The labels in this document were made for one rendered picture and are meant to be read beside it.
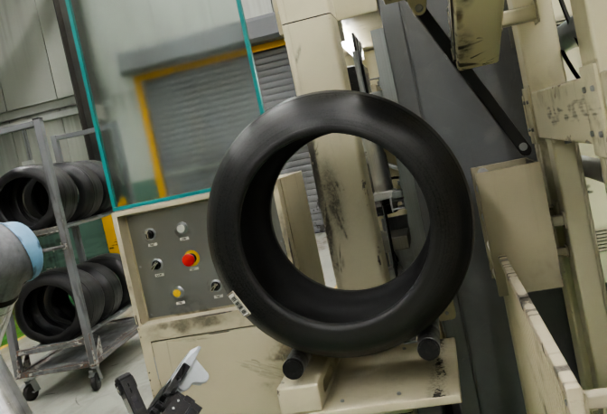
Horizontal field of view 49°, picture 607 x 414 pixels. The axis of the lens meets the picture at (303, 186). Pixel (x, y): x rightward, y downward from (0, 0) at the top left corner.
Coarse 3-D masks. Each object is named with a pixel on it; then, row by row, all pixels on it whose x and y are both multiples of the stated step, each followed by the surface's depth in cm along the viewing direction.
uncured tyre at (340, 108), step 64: (256, 128) 135; (320, 128) 130; (384, 128) 128; (256, 192) 161; (448, 192) 127; (256, 256) 161; (448, 256) 128; (256, 320) 138; (320, 320) 157; (384, 320) 131
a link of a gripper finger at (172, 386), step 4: (184, 364) 127; (180, 368) 126; (184, 368) 127; (188, 368) 127; (180, 372) 125; (184, 372) 126; (176, 376) 124; (180, 376) 125; (176, 380) 124; (180, 380) 124; (172, 384) 123; (176, 384) 124; (168, 388) 123; (172, 388) 123; (176, 388) 123; (164, 392) 122; (168, 392) 123; (172, 392) 123; (164, 396) 123; (160, 400) 124
